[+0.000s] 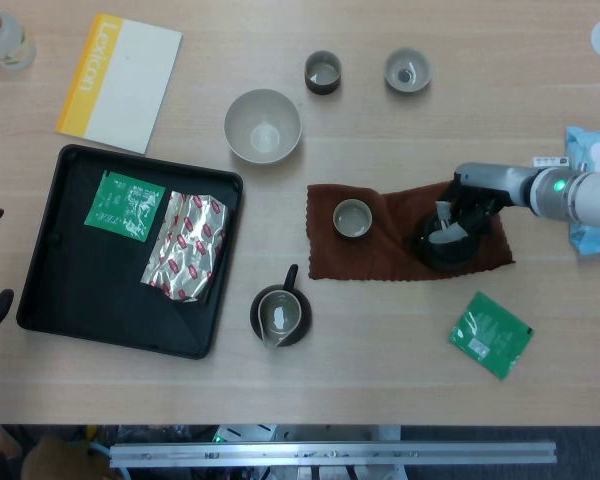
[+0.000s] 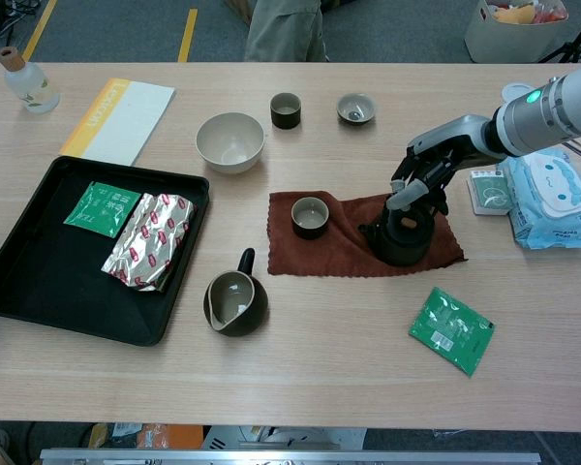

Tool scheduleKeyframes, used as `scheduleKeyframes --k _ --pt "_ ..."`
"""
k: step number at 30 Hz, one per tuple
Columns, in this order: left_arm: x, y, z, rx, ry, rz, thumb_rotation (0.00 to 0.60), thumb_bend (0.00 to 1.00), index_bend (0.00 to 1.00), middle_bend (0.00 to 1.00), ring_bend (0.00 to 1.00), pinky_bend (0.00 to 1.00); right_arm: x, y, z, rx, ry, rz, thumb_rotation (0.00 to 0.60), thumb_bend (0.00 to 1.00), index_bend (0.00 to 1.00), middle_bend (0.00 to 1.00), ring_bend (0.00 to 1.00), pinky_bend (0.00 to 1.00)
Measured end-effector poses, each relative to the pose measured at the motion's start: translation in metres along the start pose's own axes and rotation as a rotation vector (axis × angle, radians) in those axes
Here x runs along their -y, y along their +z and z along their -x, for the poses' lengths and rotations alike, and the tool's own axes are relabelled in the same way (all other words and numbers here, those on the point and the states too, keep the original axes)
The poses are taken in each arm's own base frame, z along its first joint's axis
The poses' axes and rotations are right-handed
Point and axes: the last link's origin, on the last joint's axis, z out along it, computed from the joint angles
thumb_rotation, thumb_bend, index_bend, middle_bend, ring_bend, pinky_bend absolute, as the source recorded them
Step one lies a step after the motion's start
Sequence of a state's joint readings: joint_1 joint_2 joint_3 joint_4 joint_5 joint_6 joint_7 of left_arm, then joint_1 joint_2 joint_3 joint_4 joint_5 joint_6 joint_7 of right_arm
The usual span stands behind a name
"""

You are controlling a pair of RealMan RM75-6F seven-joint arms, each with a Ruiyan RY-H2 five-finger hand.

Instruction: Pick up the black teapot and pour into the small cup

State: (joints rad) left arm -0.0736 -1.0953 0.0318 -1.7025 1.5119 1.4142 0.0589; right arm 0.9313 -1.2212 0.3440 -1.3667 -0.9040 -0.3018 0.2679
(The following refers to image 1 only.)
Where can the yellow white Lexicon book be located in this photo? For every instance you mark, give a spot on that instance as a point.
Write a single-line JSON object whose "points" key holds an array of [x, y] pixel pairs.
{"points": [[125, 85]]}

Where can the glass bottle wooden cap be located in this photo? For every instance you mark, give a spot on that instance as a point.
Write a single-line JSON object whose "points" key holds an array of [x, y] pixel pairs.
{"points": [[7, 42]]}

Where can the blue wet wipes pack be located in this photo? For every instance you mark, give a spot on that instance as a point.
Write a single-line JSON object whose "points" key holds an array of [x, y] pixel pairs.
{"points": [[595, 145]]}

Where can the small rounded teacup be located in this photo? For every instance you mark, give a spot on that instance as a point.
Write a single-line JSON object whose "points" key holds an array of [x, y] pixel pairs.
{"points": [[407, 70]]}

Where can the silver foil packet red print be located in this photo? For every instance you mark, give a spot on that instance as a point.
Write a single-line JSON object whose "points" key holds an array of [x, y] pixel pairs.
{"points": [[190, 245]]}

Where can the black square tray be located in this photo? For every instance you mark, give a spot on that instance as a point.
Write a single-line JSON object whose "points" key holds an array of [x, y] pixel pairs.
{"points": [[80, 290]]}

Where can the dark cylindrical teacup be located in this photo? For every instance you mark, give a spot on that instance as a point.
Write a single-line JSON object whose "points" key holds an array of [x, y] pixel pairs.
{"points": [[323, 72], [352, 217]]}

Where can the beige bowl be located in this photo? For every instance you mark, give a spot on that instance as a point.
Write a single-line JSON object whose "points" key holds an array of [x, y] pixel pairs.
{"points": [[262, 127]]}

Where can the brown tea cloth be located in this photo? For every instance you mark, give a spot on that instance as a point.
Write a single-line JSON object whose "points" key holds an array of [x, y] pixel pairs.
{"points": [[380, 255]]}

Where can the green tea packet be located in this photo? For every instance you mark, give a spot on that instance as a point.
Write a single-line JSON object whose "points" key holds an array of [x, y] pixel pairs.
{"points": [[122, 205], [490, 335]]}

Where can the small green white box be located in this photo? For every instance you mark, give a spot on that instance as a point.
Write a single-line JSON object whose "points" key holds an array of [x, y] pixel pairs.
{"points": [[550, 161]]}

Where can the aluminium rail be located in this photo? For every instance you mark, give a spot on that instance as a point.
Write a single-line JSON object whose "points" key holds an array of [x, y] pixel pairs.
{"points": [[330, 454]]}

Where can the dark ceramic pitcher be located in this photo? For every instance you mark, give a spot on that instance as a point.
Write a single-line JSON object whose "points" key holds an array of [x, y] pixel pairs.
{"points": [[280, 315]]}

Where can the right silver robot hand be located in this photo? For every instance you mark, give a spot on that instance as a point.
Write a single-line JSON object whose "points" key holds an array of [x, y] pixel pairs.
{"points": [[495, 180]]}

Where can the black teapot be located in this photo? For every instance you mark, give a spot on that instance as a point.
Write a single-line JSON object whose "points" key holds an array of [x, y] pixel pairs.
{"points": [[445, 257]]}

